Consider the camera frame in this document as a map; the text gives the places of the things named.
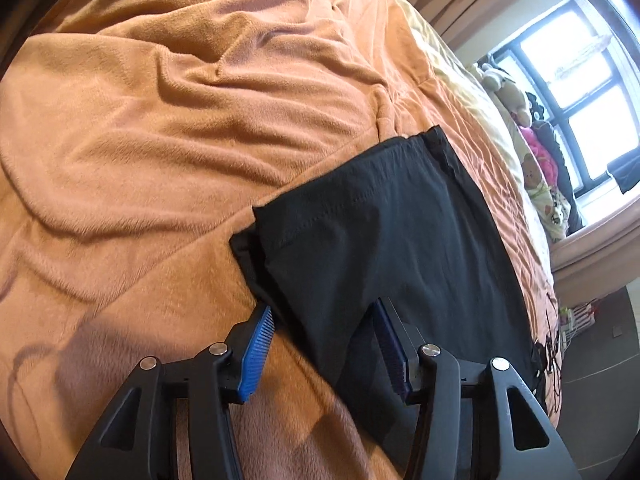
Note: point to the orange fleece blanket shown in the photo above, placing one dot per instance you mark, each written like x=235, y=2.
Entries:
x=150, y=135

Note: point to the black framed window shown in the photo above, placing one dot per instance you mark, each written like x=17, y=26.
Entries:
x=590, y=105

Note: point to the black pants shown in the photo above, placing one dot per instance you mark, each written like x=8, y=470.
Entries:
x=375, y=235

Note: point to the dark hanging cloth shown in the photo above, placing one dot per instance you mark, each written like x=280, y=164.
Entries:
x=625, y=172

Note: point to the bear print pillow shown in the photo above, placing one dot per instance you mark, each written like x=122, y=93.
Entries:
x=542, y=195

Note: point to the dark cloth bundle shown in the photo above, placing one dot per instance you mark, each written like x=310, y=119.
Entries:
x=567, y=170

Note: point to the patterned hanging cloth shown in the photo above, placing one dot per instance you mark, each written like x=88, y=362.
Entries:
x=580, y=57

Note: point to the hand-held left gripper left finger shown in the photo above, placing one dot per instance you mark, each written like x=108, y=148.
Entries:
x=255, y=355

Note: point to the pink plush toy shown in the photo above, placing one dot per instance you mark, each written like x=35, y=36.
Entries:
x=537, y=152

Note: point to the black plush toy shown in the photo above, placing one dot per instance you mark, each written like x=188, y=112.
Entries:
x=537, y=107

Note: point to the beige plush toy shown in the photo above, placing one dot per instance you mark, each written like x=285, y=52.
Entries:
x=505, y=85

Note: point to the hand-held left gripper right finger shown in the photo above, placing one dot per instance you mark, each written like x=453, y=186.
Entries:
x=392, y=345

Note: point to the white floor rack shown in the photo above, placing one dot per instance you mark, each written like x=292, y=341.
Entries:
x=580, y=317

